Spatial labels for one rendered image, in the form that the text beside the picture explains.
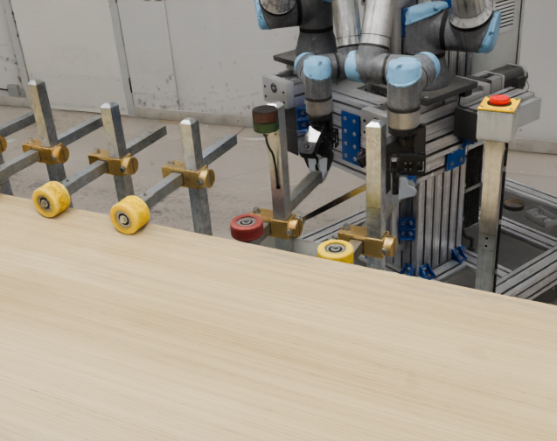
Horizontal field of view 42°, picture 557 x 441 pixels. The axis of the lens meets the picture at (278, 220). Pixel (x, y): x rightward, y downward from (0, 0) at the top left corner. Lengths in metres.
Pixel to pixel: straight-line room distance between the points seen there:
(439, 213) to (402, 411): 1.58
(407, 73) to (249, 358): 0.72
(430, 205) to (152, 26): 2.86
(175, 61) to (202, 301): 3.62
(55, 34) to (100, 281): 4.03
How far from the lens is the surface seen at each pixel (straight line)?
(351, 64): 1.80
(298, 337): 1.35
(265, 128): 1.64
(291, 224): 1.79
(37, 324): 1.52
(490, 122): 1.50
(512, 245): 3.03
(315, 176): 2.05
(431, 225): 2.69
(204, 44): 4.84
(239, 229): 1.70
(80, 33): 5.37
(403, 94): 1.65
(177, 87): 5.04
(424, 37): 2.13
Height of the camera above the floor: 1.72
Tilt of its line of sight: 28 degrees down
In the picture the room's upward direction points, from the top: 4 degrees counter-clockwise
